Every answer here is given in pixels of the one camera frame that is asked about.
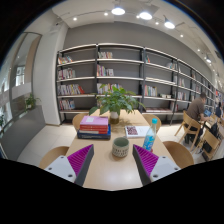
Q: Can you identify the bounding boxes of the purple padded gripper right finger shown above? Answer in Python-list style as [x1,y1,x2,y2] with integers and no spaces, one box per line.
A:
[133,145,180,185]

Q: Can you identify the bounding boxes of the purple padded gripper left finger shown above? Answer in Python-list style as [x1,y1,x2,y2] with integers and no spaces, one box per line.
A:
[45,144,94,186]

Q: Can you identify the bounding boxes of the clear plastic water bottle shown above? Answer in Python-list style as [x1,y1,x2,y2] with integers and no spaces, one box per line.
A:
[143,119,157,151]

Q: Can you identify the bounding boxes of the dark blue bottom book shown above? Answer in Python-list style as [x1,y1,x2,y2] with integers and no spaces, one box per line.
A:
[77,125,111,140]

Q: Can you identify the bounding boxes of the green ceramic cup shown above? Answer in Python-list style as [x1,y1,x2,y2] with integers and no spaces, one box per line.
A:
[112,137,129,158]

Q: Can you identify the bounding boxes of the wooden chair near right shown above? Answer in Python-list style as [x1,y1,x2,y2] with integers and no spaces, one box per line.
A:
[163,141,194,168]

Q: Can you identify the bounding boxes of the open white magazine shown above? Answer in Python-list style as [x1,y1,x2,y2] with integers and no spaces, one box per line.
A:
[125,126,149,138]

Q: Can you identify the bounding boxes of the red middle book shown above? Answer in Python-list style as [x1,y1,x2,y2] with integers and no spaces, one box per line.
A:
[80,125,108,134]

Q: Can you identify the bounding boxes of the wooden chair far left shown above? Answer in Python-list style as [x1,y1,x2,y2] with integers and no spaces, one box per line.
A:
[72,113,87,131]

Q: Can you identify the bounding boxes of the pink top book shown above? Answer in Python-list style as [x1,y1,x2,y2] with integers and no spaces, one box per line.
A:
[80,116,108,126]

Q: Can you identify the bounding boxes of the wooden chair far right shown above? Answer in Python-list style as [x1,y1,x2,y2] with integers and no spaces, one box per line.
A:
[143,114,162,131]

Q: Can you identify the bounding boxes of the light wooden chair with man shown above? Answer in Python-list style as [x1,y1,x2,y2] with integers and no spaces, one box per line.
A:
[180,111,202,149]

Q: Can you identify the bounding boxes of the light wooden chair foreground right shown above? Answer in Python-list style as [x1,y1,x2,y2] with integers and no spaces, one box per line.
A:
[196,130,221,160]

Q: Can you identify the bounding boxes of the potted green plant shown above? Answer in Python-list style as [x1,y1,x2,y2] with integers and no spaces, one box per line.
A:
[89,86,145,124]

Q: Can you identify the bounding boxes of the seated man brown shirt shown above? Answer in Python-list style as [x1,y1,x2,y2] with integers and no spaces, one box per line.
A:
[186,92,208,122]

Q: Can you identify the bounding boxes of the small plant on ledge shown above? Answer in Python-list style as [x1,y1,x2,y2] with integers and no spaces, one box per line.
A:
[25,94,40,110]

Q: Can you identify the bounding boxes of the large grey bookshelf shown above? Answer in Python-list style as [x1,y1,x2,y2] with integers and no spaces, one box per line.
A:
[56,43,215,123]

